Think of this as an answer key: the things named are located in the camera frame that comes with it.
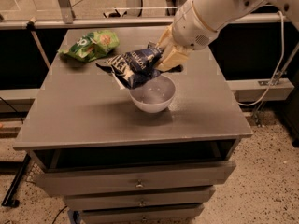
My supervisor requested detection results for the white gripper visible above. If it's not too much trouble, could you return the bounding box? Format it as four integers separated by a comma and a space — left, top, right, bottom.
154, 0, 219, 72

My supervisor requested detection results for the blue chip bag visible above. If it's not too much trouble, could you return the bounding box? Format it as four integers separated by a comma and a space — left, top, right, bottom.
96, 46, 164, 90

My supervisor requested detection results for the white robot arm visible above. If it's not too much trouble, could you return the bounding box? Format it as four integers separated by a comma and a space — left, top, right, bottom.
155, 0, 299, 72

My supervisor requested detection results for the white bowl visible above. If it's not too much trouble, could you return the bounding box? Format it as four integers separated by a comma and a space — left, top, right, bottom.
129, 75, 176, 113

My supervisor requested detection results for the green chip bag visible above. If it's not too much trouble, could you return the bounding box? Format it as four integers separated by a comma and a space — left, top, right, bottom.
59, 30, 120, 63

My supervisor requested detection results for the grey drawer cabinet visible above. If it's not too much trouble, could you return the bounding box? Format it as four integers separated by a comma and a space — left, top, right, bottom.
12, 25, 253, 224

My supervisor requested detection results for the top grey drawer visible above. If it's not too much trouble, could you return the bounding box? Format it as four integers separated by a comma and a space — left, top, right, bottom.
35, 161, 236, 196

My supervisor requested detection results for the grey drawer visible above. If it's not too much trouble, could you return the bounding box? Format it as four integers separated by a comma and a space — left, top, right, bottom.
35, 161, 236, 196
64, 186, 215, 211
80, 203, 204, 224

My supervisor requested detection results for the middle grey drawer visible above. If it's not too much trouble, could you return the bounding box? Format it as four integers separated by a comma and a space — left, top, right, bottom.
64, 186, 215, 211

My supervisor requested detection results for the bottom grey drawer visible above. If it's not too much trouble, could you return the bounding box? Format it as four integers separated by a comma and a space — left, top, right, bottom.
80, 203, 204, 224

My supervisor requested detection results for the black floor bar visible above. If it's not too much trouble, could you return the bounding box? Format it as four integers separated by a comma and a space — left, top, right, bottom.
1, 154, 31, 208

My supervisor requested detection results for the aluminium frame rail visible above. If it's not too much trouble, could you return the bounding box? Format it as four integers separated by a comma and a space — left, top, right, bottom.
0, 12, 291, 31

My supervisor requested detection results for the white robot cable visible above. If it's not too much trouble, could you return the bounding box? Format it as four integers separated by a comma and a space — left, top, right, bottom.
237, 11, 286, 107

